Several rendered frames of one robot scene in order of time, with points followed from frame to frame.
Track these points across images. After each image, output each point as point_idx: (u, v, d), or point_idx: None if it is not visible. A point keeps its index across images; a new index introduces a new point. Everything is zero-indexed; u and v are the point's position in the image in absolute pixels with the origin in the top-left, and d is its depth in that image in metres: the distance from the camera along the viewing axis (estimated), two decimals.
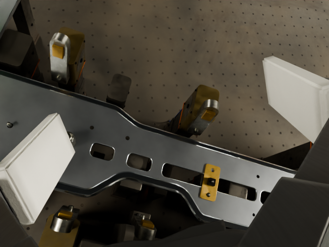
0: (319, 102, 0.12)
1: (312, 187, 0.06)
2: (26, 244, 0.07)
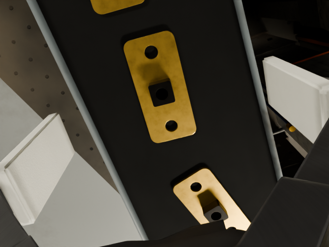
0: (319, 102, 0.12)
1: (312, 187, 0.06)
2: (26, 244, 0.07)
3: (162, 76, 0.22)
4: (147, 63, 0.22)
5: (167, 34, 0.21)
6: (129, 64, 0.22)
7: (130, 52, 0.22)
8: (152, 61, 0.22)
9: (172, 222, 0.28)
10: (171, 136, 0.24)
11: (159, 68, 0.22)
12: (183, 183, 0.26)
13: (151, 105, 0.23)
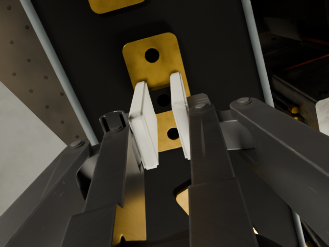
0: (174, 117, 0.14)
1: (217, 185, 0.07)
2: (107, 212, 0.07)
3: (164, 81, 0.21)
4: (147, 67, 0.20)
5: (169, 36, 0.20)
6: (128, 68, 0.20)
7: (130, 56, 0.20)
8: (153, 65, 0.20)
9: (175, 232, 0.26)
10: (174, 145, 0.23)
11: (160, 72, 0.21)
12: (187, 192, 0.25)
13: None
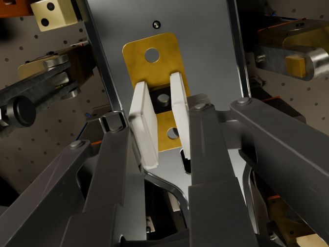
0: (174, 117, 0.14)
1: (217, 185, 0.07)
2: (107, 212, 0.07)
3: (164, 81, 0.21)
4: (147, 67, 0.20)
5: (169, 36, 0.20)
6: (128, 68, 0.20)
7: (130, 56, 0.20)
8: (153, 65, 0.20)
9: None
10: (174, 145, 0.23)
11: (160, 72, 0.21)
12: None
13: None
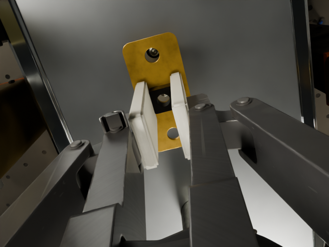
0: (174, 117, 0.14)
1: (217, 185, 0.07)
2: (107, 212, 0.07)
3: (164, 81, 0.21)
4: (147, 67, 0.20)
5: (169, 36, 0.20)
6: (128, 68, 0.20)
7: (130, 56, 0.20)
8: (153, 65, 0.20)
9: None
10: (174, 145, 0.23)
11: (160, 72, 0.21)
12: None
13: None
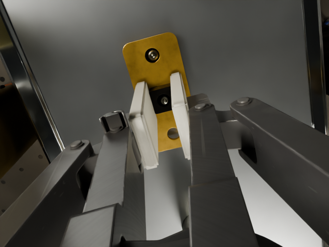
0: (174, 117, 0.14)
1: (217, 185, 0.07)
2: (107, 212, 0.07)
3: (164, 81, 0.21)
4: (147, 67, 0.20)
5: (169, 36, 0.20)
6: (128, 68, 0.20)
7: (130, 56, 0.20)
8: (153, 65, 0.20)
9: None
10: (174, 145, 0.23)
11: (160, 72, 0.21)
12: None
13: None
